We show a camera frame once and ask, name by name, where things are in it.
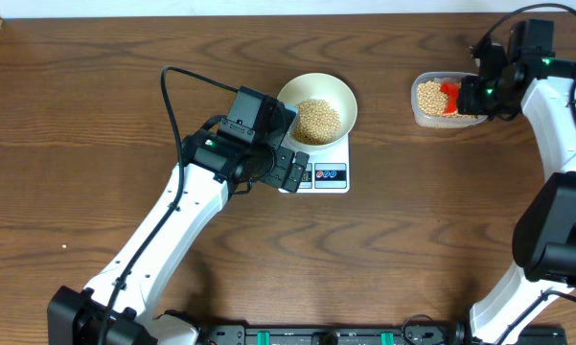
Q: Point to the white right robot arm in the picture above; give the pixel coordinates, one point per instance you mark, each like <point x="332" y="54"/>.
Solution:
<point x="526" y="78"/>

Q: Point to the clear plastic container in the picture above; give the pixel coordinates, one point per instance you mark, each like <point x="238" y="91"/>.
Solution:
<point x="424" y="120"/>

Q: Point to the beige bowl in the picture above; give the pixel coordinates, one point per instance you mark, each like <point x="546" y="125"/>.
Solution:
<point x="323" y="87"/>

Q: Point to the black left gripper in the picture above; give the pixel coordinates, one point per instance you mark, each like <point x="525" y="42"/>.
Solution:
<point x="282" y="158"/>

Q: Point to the white digital kitchen scale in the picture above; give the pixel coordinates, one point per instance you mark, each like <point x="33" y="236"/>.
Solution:
<point x="328" y="170"/>

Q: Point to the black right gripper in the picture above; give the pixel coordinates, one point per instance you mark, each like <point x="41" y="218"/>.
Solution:
<point x="468" y="103"/>

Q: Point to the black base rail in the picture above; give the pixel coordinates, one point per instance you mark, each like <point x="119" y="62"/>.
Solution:
<point x="326" y="335"/>

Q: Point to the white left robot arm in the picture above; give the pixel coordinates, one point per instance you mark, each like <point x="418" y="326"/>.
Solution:
<point x="118" y="305"/>

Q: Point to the soybeans in bowl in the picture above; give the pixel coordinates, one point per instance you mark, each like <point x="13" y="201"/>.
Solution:
<point x="318" y="123"/>

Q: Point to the red measuring scoop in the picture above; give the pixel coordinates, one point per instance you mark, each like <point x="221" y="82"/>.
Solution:
<point x="451" y="90"/>

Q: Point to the yellow soybeans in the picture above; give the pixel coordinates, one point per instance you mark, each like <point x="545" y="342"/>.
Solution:
<point x="432" y="101"/>

